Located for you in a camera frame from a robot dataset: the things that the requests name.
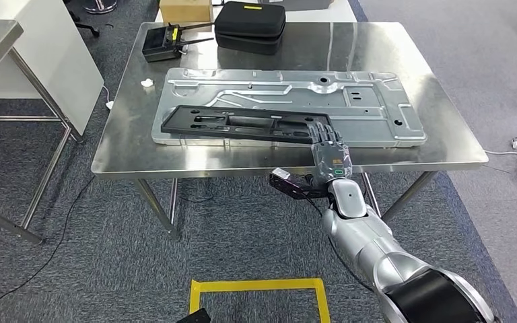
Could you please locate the black plastic panel part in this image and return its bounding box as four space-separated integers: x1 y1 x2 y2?
160 104 333 146

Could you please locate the stainless steel workbench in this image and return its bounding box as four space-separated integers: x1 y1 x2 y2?
91 21 490 242

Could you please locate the stamped sheet metal plate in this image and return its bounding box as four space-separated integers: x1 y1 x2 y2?
151 67 428 149

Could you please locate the black zip case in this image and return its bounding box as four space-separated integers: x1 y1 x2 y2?
213 1 287 57

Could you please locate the black device with antennas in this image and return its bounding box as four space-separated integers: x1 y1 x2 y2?
141 23 215 63

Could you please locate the white table top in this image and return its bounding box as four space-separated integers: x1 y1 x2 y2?
156 0 358 24

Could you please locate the dark grey flat box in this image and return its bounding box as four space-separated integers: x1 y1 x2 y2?
258 0 335 11

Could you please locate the brown cardboard box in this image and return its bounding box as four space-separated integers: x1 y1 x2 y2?
159 0 214 26

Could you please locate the black robot foot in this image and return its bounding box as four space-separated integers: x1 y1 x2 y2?
176 308 213 323

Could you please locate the black star chair base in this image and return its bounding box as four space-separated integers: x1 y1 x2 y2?
64 0 101 39

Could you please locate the chrome round chair base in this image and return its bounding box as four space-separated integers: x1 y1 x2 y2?
83 0 118 14

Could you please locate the white cabinet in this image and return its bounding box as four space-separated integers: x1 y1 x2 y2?
0 0 106 137

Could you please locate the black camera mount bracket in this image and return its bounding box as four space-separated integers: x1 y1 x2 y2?
269 172 331 200

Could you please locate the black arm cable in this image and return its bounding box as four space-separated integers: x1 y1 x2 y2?
305 198 376 293

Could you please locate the white cabinet cable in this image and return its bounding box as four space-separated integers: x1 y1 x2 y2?
101 85 115 110

